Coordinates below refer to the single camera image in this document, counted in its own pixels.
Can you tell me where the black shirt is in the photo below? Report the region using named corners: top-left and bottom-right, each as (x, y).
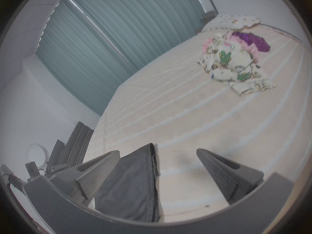
top-left (94, 143), bottom-right (160, 222)

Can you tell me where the bed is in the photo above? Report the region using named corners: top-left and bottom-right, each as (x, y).
top-left (84, 0), bottom-right (308, 222)

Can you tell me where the pink garment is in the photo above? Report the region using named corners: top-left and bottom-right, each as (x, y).
top-left (203, 32), bottom-right (259, 60)

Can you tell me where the white printed pyjama top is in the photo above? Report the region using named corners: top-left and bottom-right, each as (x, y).
top-left (197, 33), bottom-right (276, 96)

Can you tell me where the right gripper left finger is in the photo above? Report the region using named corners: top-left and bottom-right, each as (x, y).
top-left (50, 150), bottom-right (120, 206)

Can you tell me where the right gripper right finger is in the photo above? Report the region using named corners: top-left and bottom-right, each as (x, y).
top-left (196, 148), bottom-right (264, 202)

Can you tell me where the dark grey dressing table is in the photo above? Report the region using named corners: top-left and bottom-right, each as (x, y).
top-left (49, 139), bottom-right (66, 166)

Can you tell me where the blue-green curtain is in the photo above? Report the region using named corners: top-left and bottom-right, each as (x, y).
top-left (68, 0), bottom-right (208, 72)
top-left (35, 0), bottom-right (137, 116)

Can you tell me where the grey bedside table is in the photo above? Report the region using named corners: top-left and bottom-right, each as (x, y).
top-left (195, 11), bottom-right (216, 35)

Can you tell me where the dark grey chest of drawers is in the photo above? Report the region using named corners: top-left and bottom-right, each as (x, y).
top-left (65, 121), bottom-right (94, 166)

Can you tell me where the purple garment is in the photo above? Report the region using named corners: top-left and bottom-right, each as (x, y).
top-left (232, 31), bottom-right (271, 52)

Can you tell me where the white printed pillow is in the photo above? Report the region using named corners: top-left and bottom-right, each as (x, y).
top-left (201, 14), bottom-right (261, 32)

